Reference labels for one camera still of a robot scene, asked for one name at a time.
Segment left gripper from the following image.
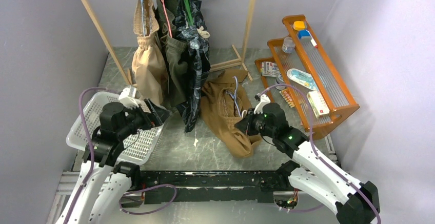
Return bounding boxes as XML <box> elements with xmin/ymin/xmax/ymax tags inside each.
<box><xmin>117</xmin><ymin>97</ymin><xmax>172</xmax><ymax>138</ymax></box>

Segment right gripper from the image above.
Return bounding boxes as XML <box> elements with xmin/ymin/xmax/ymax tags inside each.
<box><xmin>235</xmin><ymin>108</ymin><xmax>276</xmax><ymax>138</ymax></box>

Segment white plastic laundry basket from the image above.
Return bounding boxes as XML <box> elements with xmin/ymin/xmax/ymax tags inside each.
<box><xmin>66</xmin><ymin>91</ymin><xmax>163</xmax><ymax>165</ymax></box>

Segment brown shorts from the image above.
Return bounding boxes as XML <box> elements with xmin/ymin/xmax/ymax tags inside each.
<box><xmin>200</xmin><ymin>69</ymin><xmax>262</xmax><ymax>158</ymax></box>

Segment light blue wire hanger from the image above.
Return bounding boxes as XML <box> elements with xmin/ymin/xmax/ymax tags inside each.
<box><xmin>225</xmin><ymin>76</ymin><xmax>242</xmax><ymax>117</ymax></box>

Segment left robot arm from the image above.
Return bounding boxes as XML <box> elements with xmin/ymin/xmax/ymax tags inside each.
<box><xmin>57</xmin><ymin>99</ymin><xmax>170</xmax><ymax>223</ymax></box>

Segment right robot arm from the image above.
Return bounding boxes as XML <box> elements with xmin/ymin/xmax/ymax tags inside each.
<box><xmin>235</xmin><ymin>103</ymin><xmax>382</xmax><ymax>223</ymax></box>

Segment beige shorts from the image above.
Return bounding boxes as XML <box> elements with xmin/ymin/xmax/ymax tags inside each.
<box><xmin>131</xmin><ymin>0</ymin><xmax>168</xmax><ymax>105</ymax></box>

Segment olive green shorts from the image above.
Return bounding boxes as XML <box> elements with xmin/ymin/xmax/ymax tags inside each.
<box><xmin>156</xmin><ymin>0</ymin><xmax>188</xmax><ymax>107</ymax></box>

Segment green hanger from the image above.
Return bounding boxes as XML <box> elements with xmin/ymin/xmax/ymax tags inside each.
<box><xmin>183</xmin><ymin>0</ymin><xmax>193</xmax><ymax>27</ymax></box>

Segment crayon pack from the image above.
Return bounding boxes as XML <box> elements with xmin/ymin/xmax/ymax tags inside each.
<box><xmin>279</xmin><ymin>89</ymin><xmax>295</xmax><ymax>108</ymax></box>

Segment round tin can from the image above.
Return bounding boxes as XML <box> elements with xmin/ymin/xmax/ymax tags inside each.
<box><xmin>275</xmin><ymin>74</ymin><xmax>287</xmax><ymax>91</ymax></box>

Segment colourful snack packet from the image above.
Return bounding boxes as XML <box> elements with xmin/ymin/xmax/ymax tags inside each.
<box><xmin>260</xmin><ymin>61</ymin><xmax>280</xmax><ymax>77</ymax></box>

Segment wooden clothes rack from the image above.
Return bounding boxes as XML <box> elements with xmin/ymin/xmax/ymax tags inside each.
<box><xmin>81</xmin><ymin>0</ymin><xmax>256</xmax><ymax>85</ymax></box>

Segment orange wooden shelf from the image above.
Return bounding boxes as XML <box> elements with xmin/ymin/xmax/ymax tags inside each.
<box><xmin>255</xmin><ymin>14</ymin><xmax>360</xmax><ymax>139</ymax></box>

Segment white red box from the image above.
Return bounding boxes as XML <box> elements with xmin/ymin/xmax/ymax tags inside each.
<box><xmin>307</xmin><ymin>91</ymin><xmax>330</xmax><ymax>118</ymax></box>

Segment light blue oval package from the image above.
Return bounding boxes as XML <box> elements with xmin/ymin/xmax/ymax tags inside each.
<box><xmin>287</xmin><ymin>68</ymin><xmax>318</xmax><ymax>91</ymax></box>

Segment clear plastic jar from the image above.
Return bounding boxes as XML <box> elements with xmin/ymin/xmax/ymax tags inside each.
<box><xmin>281</xmin><ymin>36</ymin><xmax>295</xmax><ymax>54</ymax></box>

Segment blue white box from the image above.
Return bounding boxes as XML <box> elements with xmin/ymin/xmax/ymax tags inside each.
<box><xmin>297</xmin><ymin>30</ymin><xmax>318</xmax><ymax>48</ymax></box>

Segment yellow sponge block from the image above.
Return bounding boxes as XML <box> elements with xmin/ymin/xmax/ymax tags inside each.
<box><xmin>293</xmin><ymin>21</ymin><xmax>306</xmax><ymax>31</ymax></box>

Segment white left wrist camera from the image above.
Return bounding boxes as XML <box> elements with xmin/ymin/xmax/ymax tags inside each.
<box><xmin>118</xmin><ymin>85</ymin><xmax>143</xmax><ymax>109</ymax></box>

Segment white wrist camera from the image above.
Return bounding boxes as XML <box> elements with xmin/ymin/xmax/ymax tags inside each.
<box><xmin>118</xmin><ymin>85</ymin><xmax>143</xmax><ymax>109</ymax></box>
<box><xmin>254</xmin><ymin>94</ymin><xmax>271</xmax><ymax>114</ymax></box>

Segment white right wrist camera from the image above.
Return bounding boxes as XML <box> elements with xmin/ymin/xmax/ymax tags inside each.
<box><xmin>254</xmin><ymin>94</ymin><xmax>271</xmax><ymax>114</ymax></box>

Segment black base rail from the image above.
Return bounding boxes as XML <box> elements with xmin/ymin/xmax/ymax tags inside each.
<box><xmin>140</xmin><ymin>170</ymin><xmax>293</xmax><ymax>204</ymax></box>

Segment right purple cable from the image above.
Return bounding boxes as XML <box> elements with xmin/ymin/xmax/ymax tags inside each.
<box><xmin>260</xmin><ymin>84</ymin><xmax>382</xmax><ymax>224</ymax></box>

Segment purple cable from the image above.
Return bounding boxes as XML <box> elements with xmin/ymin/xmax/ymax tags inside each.
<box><xmin>260</xmin><ymin>84</ymin><xmax>382</xmax><ymax>224</ymax></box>
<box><xmin>63</xmin><ymin>87</ymin><xmax>109</xmax><ymax>224</ymax></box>

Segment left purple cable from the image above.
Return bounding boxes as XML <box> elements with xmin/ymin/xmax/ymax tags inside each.
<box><xmin>63</xmin><ymin>87</ymin><xmax>109</xmax><ymax>224</ymax></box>

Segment pink wire hanger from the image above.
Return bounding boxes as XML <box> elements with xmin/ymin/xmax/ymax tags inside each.
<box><xmin>161</xmin><ymin>0</ymin><xmax>173</xmax><ymax>38</ymax></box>

